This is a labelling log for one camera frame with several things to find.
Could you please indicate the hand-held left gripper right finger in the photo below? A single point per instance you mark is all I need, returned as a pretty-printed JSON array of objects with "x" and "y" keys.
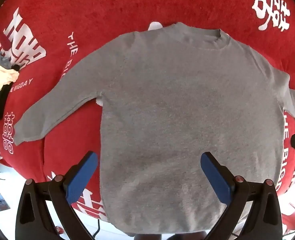
[{"x": 216, "y": 177}]

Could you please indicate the grey knit sweater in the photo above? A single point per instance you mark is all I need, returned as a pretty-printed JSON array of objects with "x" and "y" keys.
[{"x": 182, "y": 105}]

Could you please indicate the red printed blanket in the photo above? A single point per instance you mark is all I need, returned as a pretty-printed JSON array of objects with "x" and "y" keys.
[{"x": 87, "y": 17}]

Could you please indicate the grey crumpled cloth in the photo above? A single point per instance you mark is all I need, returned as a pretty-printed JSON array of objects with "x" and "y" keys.
[{"x": 2, "y": 60}]

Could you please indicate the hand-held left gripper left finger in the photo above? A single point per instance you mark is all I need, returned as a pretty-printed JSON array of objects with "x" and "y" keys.
[{"x": 83, "y": 175}]

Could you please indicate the cream cloth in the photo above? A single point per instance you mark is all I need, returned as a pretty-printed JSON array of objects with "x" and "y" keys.
[{"x": 0, "y": 77}]

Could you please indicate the black cloth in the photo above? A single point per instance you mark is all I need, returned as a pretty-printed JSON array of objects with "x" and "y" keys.
[{"x": 1, "y": 100}]

